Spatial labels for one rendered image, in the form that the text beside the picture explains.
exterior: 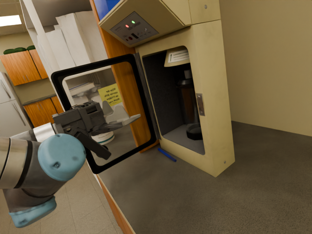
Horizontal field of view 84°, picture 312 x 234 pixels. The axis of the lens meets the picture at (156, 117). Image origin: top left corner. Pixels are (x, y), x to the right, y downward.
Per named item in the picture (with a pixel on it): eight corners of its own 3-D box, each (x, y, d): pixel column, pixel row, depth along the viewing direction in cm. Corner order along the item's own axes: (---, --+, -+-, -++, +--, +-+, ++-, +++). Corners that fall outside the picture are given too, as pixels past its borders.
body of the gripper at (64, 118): (101, 101, 45) (51, 119, 39) (113, 131, 48) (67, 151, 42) (94, 99, 51) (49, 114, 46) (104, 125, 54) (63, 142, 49)
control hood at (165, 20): (133, 47, 69) (126, 19, 66) (193, 24, 42) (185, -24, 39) (107, 53, 64) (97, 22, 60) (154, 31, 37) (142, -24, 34)
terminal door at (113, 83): (157, 141, 81) (133, 52, 68) (94, 176, 67) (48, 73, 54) (156, 140, 82) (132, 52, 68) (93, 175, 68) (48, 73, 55)
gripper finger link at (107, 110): (117, 95, 58) (99, 105, 50) (122, 111, 60) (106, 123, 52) (109, 96, 59) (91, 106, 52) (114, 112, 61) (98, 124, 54)
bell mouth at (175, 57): (188, 57, 73) (186, 44, 71) (225, 51, 59) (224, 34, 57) (154, 68, 65) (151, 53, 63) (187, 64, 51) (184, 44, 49)
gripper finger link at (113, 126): (120, 123, 44) (87, 131, 45) (122, 129, 45) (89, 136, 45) (123, 117, 49) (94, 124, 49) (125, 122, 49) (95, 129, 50)
